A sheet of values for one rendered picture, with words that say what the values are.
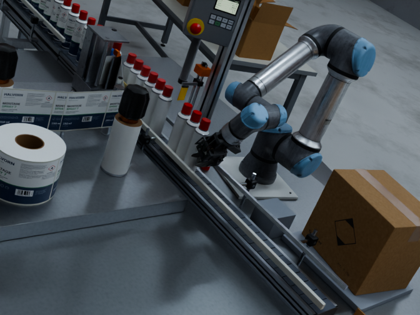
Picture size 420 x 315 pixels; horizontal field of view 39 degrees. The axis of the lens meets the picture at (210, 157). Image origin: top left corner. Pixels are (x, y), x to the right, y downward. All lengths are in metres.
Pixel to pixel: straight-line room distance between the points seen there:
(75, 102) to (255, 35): 2.01
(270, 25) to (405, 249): 2.23
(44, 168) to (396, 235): 1.02
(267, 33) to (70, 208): 2.39
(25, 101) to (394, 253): 1.21
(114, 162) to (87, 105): 0.23
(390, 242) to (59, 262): 0.95
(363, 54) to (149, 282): 1.01
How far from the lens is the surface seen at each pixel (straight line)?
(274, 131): 2.21
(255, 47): 3.86
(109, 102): 2.08
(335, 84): 2.10
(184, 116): 2.09
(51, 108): 1.98
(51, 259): 1.64
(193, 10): 2.08
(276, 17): 3.84
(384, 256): 1.88
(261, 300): 1.76
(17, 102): 1.93
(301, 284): 1.75
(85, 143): 2.08
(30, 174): 1.66
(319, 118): 2.13
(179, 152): 2.10
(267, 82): 2.00
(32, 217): 1.69
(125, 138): 1.87
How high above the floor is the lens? 1.89
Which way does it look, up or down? 27 degrees down
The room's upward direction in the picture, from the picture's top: 21 degrees clockwise
